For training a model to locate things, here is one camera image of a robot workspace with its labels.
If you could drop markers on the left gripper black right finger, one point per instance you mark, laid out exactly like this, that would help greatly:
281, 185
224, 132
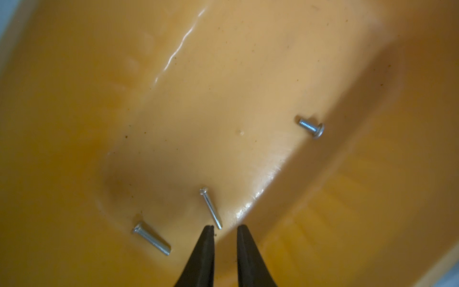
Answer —
252, 271

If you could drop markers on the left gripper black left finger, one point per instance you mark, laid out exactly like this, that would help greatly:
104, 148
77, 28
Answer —
200, 268

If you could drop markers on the thick silver screw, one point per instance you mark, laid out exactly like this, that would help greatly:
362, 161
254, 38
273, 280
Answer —
152, 239

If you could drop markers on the long thin silver screw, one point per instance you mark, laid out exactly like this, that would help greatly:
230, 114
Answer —
212, 210

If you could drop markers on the short silver screw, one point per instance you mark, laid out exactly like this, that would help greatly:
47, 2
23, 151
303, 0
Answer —
315, 130

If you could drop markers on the yellow plastic storage box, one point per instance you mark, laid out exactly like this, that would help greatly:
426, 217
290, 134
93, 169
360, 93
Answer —
119, 112

